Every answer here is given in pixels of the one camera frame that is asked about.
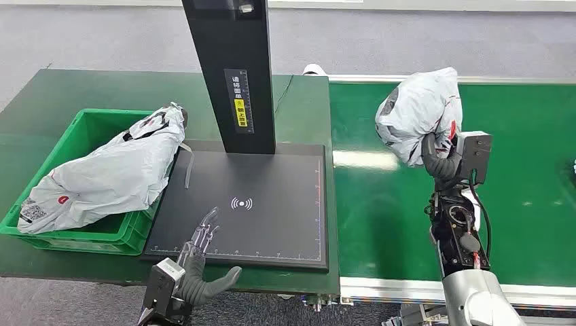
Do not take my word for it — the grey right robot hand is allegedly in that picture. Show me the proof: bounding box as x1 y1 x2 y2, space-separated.
422 132 463 182

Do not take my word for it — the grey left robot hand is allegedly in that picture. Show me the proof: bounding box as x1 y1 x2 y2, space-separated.
175 207 243 307

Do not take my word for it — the white plastic mailer package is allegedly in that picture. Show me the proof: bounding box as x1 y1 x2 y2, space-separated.
375 67 463 168
17 102 195 235

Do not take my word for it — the black weighing device with column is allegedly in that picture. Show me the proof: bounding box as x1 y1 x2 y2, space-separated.
141 0 329 271

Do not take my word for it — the green plastic basket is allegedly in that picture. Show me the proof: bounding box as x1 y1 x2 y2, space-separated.
0 109 181 257

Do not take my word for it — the green conveyor belt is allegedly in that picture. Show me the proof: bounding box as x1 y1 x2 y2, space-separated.
328 74 576 311

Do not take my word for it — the metal fitting under table edge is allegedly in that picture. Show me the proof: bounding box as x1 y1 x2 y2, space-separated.
304 294 339 314

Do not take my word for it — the black yellow label sticker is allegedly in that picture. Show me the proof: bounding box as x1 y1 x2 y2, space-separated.
223 69 255 134

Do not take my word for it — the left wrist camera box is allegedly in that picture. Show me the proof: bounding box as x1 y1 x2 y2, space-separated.
137 257 186 325

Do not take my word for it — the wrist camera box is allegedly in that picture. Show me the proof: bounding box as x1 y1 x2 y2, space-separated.
137 257 186 325
455 131 492 185

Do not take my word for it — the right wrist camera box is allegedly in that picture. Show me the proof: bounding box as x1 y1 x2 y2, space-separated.
455 131 492 185

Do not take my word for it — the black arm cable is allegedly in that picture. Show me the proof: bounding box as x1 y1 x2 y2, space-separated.
467 168 492 262

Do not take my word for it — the grey metal frame bracket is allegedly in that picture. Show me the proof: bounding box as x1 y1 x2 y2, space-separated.
382 304 447 326

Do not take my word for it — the thin black cable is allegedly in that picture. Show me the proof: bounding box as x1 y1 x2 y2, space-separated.
274 74 295 116

